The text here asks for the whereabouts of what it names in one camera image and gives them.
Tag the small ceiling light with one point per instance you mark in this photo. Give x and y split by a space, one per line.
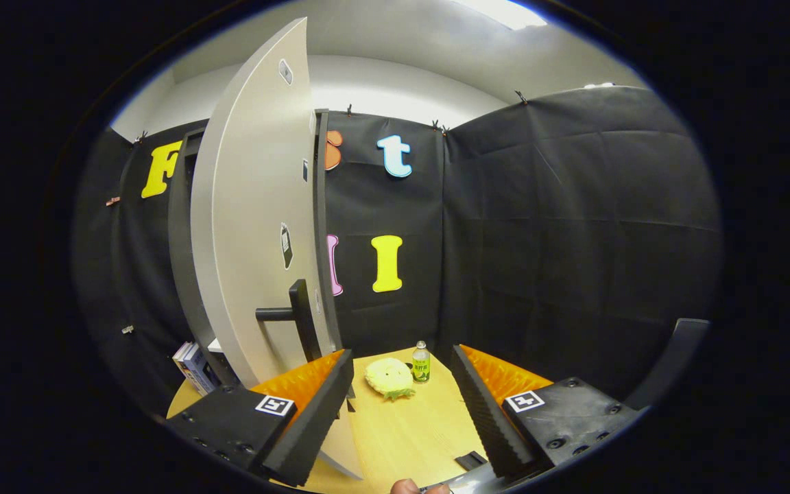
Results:
601 85

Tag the small flat black object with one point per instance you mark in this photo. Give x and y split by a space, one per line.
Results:
470 460

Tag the white book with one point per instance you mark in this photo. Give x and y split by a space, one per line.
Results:
181 355

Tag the long ceiling light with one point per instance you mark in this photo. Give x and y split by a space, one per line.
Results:
505 12

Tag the green label drink bottle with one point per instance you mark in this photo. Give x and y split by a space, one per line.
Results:
421 367

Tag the yellow round plush cushion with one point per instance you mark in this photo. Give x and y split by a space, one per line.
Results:
389 377

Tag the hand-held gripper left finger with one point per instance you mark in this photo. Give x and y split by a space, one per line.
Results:
316 418

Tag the dark grey shoe cabinet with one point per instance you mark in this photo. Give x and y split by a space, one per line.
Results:
186 261

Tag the blue book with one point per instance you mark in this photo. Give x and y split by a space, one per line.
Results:
201 370

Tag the black backdrop cloth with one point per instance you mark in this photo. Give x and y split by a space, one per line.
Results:
573 240

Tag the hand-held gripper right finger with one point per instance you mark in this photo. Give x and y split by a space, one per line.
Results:
487 418

